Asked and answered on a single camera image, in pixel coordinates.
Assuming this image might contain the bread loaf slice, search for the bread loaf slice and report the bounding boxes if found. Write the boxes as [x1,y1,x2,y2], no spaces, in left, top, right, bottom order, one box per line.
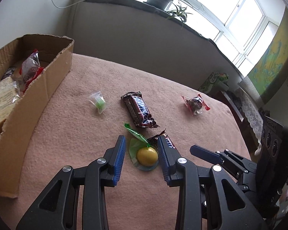
[0,77,20,124]

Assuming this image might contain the pink blanket table cover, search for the pink blanket table cover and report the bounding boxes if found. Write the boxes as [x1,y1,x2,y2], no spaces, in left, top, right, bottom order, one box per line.
[0,53,258,230]

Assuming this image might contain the dark red side cabinet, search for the dark red side cabinet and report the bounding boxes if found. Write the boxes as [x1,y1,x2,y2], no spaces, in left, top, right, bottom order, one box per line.
[212,91,258,152]

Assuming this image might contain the black white patterned snack packet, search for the black white patterned snack packet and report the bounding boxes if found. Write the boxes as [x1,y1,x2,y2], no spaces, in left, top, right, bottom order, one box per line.
[1,67,17,80]

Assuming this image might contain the small spider plant offshoot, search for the small spider plant offshoot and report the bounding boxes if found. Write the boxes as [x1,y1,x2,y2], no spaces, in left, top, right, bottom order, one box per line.
[165,4,192,28]

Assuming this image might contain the snickers bar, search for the snickers bar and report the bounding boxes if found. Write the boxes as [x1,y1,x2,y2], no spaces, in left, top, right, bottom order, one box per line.
[121,91,159,128]
[147,130,176,154]

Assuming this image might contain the white lace cloth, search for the white lace cloth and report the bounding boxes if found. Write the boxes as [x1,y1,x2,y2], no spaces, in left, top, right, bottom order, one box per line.
[236,87,263,156]

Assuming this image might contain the window frame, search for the window frame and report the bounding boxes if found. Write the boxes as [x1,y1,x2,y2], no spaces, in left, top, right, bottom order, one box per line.
[79,0,286,77]

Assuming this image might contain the yellow ball green wrapper candy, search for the yellow ball green wrapper candy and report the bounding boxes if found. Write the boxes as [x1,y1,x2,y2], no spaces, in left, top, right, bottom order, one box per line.
[124,123,159,171]

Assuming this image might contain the open cardboard box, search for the open cardboard box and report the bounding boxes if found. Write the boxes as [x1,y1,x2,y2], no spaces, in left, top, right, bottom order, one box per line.
[0,34,74,198]

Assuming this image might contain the green printed carton box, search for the green printed carton box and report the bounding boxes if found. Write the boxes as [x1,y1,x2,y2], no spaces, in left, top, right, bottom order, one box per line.
[199,72,229,96]

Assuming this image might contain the small green candy clear bag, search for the small green candy clear bag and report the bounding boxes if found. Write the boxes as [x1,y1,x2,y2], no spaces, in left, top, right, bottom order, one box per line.
[88,91,107,114]

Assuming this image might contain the red clear dark cake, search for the red clear dark cake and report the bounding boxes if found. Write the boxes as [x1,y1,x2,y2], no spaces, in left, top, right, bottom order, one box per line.
[17,49,44,94]

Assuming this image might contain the yellow green wall map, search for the yellow green wall map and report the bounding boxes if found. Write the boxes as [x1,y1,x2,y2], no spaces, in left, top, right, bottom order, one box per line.
[247,8,288,106]

